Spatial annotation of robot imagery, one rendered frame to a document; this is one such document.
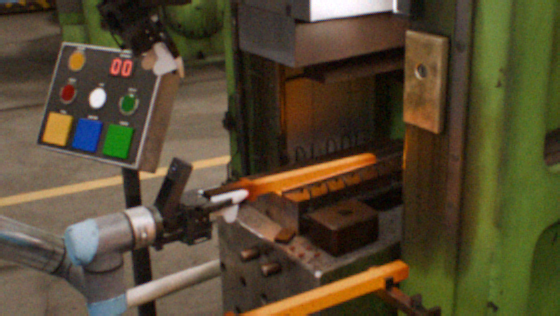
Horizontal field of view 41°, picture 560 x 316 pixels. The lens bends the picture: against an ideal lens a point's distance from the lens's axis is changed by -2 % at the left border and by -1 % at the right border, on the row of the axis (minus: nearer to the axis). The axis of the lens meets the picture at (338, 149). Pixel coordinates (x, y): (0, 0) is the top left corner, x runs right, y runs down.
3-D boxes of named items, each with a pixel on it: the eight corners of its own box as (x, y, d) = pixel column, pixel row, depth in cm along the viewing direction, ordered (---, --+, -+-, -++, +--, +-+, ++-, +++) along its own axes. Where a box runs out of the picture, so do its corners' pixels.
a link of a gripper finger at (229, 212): (247, 213, 156) (206, 224, 151) (246, 186, 154) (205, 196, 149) (255, 219, 154) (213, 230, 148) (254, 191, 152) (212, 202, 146)
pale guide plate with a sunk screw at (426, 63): (436, 134, 135) (441, 39, 129) (402, 121, 142) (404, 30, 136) (445, 131, 137) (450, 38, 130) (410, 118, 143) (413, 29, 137)
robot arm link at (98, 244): (65, 261, 138) (59, 219, 135) (120, 245, 145) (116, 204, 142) (81, 278, 132) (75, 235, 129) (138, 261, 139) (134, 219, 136)
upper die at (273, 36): (295, 68, 144) (294, 18, 141) (239, 48, 159) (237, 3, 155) (449, 38, 169) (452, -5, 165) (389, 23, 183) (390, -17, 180)
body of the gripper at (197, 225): (197, 225, 154) (142, 241, 147) (195, 186, 151) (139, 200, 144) (216, 238, 149) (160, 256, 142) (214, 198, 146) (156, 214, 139)
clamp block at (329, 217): (334, 258, 148) (334, 229, 146) (308, 242, 154) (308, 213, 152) (381, 240, 155) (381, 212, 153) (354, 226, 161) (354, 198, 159)
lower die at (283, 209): (298, 236, 157) (297, 198, 154) (246, 203, 172) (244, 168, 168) (442, 185, 181) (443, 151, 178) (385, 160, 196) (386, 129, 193)
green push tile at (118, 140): (125, 158, 180) (133, 128, 180) (101, 153, 183) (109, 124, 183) (130, 160, 181) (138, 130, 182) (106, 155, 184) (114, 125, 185)
